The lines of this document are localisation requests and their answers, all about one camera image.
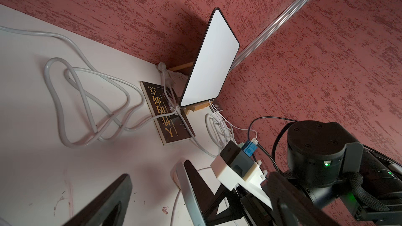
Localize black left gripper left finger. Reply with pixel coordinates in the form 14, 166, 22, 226
65, 174, 133, 226

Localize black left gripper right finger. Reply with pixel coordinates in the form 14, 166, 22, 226
266, 172, 338, 226

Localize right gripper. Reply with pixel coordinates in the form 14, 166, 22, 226
183, 159, 315, 226

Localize white cable from yellow charger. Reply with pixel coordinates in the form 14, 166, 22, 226
169, 166, 214, 226

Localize green-cased phone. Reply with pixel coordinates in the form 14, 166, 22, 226
171, 160, 211, 226

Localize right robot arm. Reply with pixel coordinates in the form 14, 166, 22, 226
175, 120, 402, 226

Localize black book gold letters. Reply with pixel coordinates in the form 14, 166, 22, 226
140, 82, 195, 145

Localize wooden tablet stand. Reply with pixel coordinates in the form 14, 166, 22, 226
167, 62, 218, 115

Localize white tablet panel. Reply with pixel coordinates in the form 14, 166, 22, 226
180, 7, 240, 107

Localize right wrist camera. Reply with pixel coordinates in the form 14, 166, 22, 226
210, 141, 273, 208

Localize thick grey power cord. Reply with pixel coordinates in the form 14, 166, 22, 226
0, 24, 220, 158

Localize white wall plug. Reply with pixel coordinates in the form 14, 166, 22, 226
157, 62, 172, 87

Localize right aluminium corner post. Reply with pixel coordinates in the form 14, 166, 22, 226
229, 0, 310, 72

